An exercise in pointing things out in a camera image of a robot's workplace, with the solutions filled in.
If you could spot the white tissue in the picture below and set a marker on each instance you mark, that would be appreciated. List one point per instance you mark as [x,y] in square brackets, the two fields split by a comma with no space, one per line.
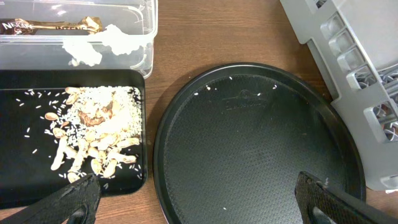
[111,48]

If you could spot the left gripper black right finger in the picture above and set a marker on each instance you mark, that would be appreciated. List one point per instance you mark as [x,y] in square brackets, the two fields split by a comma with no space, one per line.
[320,203]

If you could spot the brown gold snack wrapper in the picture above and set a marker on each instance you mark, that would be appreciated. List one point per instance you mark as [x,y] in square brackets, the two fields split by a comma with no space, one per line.
[25,27]

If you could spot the clear plastic waste bin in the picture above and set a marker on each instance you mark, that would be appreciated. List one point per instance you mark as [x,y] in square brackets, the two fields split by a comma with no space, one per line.
[43,51]

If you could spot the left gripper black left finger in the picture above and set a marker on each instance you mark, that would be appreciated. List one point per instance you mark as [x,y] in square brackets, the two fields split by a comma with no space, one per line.
[74,203]

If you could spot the round black serving tray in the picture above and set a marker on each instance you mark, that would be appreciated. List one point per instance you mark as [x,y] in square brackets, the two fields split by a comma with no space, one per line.
[232,142]

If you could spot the grey plastic dishwasher rack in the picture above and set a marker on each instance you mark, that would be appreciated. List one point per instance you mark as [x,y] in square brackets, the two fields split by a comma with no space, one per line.
[354,44]

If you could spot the food scraps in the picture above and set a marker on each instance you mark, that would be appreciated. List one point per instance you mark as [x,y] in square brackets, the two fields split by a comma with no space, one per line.
[80,130]

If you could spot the black square food-waste tray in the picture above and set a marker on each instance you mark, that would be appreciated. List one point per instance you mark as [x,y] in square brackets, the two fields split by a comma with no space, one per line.
[18,155]

